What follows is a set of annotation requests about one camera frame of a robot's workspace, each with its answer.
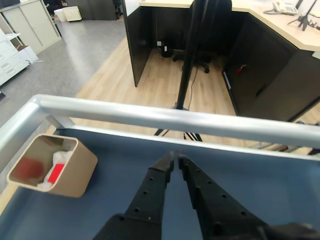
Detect white crumpled paper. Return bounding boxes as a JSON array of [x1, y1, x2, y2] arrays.
[[37, 149, 76, 191]]

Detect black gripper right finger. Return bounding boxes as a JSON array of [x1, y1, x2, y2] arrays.
[[177, 155, 320, 240]]

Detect beige rounded box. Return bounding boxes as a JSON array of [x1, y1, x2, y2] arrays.
[[6, 133, 99, 198]]

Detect white drawer unit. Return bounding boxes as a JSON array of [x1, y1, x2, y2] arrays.
[[0, 27, 40, 87]]

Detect white desk telephone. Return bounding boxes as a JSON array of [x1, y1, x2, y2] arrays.
[[263, 0, 300, 16]]

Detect silver metal table frame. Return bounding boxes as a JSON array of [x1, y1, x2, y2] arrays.
[[0, 94, 320, 176]]

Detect black tripod stand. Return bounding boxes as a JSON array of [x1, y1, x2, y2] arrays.
[[153, 0, 208, 143]]

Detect grey metal cabinet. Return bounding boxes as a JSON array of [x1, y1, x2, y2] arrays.
[[0, 0, 63, 55]]

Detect small black desk tripod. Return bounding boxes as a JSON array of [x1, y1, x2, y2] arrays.
[[287, 0, 320, 32]]

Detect red cube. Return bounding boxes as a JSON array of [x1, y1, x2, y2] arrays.
[[47, 163, 66, 185]]

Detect black waste bin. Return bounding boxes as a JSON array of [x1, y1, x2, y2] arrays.
[[161, 41, 174, 58]]

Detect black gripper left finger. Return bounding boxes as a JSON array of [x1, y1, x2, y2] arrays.
[[92, 149, 176, 240]]

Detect blue-grey table mat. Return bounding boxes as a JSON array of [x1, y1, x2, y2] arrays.
[[0, 126, 320, 240]]

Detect white storage bin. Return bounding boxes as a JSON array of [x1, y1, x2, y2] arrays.
[[53, 6, 83, 23]]

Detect black office chair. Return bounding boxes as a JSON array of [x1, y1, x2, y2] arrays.
[[172, 0, 233, 75]]

